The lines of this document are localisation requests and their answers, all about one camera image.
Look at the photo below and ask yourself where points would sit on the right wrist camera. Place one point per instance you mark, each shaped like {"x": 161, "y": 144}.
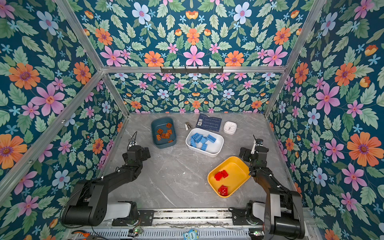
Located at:
{"x": 257, "y": 142}

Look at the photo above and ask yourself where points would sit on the black wall hook rail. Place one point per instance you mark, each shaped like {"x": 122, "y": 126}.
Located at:
{"x": 192, "y": 70}

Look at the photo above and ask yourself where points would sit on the teal rectangular bin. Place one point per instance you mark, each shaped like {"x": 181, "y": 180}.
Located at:
{"x": 161, "y": 124}

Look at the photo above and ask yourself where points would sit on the light blue toy figure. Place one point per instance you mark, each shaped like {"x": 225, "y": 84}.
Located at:
{"x": 191, "y": 235}

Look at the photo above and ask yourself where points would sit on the orange handled pliers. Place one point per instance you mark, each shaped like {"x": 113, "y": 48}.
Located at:
{"x": 82, "y": 234}

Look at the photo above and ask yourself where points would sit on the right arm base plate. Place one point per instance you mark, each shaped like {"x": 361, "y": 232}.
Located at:
{"x": 241, "y": 217}

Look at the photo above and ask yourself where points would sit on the white round timer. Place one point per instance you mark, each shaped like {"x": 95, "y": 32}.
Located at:
{"x": 230, "y": 128}

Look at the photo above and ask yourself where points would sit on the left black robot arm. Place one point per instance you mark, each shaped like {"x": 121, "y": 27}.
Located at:
{"x": 88, "y": 203}

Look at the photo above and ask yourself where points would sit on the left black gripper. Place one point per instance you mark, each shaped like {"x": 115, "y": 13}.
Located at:
{"x": 144, "y": 151}

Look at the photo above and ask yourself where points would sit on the red lego brick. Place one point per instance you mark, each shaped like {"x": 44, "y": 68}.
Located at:
{"x": 224, "y": 174}
{"x": 218, "y": 176}
{"x": 221, "y": 188}
{"x": 224, "y": 193}

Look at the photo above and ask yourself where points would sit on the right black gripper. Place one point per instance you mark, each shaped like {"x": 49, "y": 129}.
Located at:
{"x": 249, "y": 152}

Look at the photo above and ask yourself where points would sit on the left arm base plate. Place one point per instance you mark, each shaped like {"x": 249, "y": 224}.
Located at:
{"x": 139, "y": 218}

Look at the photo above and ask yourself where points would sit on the yellow square tray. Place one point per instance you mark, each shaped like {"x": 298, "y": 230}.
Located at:
{"x": 238, "y": 174}

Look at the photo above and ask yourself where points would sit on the dark blue printed card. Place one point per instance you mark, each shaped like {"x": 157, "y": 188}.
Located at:
{"x": 209, "y": 123}

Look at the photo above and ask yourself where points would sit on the small beige metal clip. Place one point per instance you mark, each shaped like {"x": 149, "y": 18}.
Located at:
{"x": 188, "y": 126}

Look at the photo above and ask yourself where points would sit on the light blue lego brick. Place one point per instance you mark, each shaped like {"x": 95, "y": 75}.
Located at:
{"x": 193, "y": 143}
{"x": 204, "y": 147}
{"x": 196, "y": 135}
{"x": 199, "y": 139}
{"x": 204, "y": 140}
{"x": 211, "y": 138}

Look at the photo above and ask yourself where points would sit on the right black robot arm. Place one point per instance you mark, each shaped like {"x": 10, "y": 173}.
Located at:
{"x": 282, "y": 211}

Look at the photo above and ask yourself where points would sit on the white rectangular bin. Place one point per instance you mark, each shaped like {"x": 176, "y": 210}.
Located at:
{"x": 213, "y": 149}

